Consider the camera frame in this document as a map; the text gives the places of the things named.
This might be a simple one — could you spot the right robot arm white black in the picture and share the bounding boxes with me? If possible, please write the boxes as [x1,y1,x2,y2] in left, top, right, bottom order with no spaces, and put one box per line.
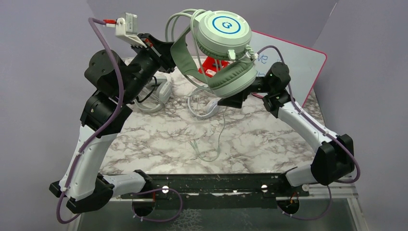
[218,62,360,196]

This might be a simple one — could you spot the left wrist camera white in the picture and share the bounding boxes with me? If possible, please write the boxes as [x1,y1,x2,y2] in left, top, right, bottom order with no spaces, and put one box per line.
[103,13,147,48]

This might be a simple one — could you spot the aluminium frame rail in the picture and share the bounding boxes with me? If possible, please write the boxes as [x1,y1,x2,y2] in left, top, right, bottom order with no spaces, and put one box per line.
[308,182,358,199]

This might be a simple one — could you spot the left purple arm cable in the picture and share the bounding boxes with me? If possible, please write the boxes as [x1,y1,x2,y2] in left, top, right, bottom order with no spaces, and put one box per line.
[56,17,125,224]

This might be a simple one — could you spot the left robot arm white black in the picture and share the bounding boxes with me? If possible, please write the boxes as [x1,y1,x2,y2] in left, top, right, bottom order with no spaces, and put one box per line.
[49,33,175,214]

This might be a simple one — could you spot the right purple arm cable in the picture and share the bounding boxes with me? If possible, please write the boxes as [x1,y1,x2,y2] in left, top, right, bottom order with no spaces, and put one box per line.
[256,45,361,220]

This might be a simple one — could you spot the green headphones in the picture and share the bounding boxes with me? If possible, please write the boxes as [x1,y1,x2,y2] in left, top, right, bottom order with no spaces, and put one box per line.
[170,9,257,98]

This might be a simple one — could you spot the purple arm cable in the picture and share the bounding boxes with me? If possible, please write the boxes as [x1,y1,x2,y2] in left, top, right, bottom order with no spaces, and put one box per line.
[256,45,361,220]
[56,17,125,224]

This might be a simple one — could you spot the red plastic bin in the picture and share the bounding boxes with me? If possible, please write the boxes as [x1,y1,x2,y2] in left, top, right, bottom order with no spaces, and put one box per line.
[198,57,230,78]

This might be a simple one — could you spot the white headphones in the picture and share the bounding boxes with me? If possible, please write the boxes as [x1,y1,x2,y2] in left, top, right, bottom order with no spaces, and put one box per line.
[186,88,223,120]

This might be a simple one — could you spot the grey headphones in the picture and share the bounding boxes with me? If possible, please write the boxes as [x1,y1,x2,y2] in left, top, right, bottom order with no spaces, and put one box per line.
[135,76,172,114]

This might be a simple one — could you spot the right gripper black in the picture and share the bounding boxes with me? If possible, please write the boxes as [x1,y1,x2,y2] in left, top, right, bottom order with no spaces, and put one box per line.
[215,64,274,108]

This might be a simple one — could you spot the pink framed whiteboard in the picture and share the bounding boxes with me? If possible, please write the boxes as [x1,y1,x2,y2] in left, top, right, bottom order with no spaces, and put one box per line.
[250,31,327,106]

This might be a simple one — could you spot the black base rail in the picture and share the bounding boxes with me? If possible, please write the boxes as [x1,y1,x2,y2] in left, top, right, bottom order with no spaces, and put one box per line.
[121,172,310,209]

